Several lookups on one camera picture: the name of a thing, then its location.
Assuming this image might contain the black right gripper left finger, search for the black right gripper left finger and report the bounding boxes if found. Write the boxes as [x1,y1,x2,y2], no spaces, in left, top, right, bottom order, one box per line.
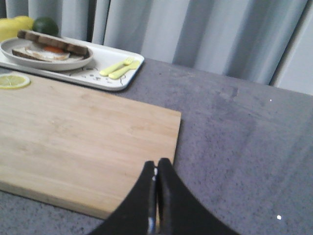
[90,161,157,235]

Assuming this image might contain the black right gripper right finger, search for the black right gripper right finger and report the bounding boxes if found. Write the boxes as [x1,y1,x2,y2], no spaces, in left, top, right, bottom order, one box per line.
[157,158,237,235]

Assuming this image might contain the bread slice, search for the bread slice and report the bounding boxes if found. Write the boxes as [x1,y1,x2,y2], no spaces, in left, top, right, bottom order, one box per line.
[17,29,88,56]
[12,46,84,62]

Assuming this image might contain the white round plate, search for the white round plate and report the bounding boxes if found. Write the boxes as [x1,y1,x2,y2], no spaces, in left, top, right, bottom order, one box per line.
[0,38,93,71]

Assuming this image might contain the white rectangular tray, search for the white rectangular tray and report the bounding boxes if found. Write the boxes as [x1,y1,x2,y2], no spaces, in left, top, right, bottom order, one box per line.
[0,37,144,91]

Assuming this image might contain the wooden cutting board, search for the wooden cutting board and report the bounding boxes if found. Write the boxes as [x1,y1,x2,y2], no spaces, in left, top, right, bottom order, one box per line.
[0,76,181,218]

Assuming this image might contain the yellow plastic fork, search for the yellow plastic fork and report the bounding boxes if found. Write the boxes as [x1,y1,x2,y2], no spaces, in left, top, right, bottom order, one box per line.
[99,57,134,76]

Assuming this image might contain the fried egg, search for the fried egg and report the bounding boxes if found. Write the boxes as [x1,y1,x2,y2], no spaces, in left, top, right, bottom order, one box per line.
[25,47,70,61]

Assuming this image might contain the lemon slice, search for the lemon slice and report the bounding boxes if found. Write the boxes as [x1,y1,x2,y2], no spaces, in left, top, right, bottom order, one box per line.
[0,74,31,90]

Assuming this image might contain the grey curtain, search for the grey curtain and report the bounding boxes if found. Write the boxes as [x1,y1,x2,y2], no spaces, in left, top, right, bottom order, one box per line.
[0,0,313,94]

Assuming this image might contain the green lime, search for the green lime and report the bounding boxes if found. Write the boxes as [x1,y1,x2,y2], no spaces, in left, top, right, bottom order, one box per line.
[32,17,59,37]

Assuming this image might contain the front yellow lemon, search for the front yellow lemon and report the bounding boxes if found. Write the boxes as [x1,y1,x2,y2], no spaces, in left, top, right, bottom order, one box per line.
[0,16,34,42]

